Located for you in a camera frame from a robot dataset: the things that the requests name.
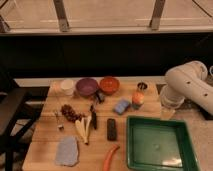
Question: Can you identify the grey blue cloth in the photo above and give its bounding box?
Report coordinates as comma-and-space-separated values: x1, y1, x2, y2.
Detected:
55, 136, 79, 167

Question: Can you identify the black chair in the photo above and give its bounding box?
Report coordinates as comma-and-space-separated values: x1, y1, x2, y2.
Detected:
0, 68, 44, 171

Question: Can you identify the white cup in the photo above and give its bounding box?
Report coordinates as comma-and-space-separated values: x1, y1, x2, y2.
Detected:
60, 79, 75, 95

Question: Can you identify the bunch of dark grapes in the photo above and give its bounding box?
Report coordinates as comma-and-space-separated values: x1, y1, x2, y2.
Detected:
61, 104, 84, 122

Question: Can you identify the small metal cup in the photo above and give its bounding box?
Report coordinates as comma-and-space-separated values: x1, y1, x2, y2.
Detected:
137, 82, 148, 92

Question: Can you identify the blue sponge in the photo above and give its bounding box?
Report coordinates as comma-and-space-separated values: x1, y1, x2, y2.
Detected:
114, 99, 130, 115

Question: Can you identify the purple bowl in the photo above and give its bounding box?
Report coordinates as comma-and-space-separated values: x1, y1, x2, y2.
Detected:
76, 78, 99, 97

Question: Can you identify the green plastic tray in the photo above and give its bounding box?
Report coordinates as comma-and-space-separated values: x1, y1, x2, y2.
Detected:
126, 116, 200, 171

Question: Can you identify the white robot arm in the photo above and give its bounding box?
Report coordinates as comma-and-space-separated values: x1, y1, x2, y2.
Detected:
160, 61, 213, 115

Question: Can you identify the orange carrot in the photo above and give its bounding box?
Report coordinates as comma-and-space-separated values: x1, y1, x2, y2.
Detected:
102, 144, 120, 171

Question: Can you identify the black handled knife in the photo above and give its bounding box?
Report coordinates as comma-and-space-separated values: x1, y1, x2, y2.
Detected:
90, 105, 97, 130

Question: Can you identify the red bowl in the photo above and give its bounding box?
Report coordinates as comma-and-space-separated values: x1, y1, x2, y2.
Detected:
99, 76, 120, 95

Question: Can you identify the orange apple on stand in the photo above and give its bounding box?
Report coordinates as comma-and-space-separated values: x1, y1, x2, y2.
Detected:
132, 92, 144, 110

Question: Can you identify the black rectangular block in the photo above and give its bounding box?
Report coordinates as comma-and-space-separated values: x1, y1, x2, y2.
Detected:
107, 118, 117, 141

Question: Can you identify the dark small object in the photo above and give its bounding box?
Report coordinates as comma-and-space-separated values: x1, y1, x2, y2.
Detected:
96, 91, 105, 103

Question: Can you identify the small metal fork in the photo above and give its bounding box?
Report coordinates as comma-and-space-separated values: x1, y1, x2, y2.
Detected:
54, 110, 64, 131

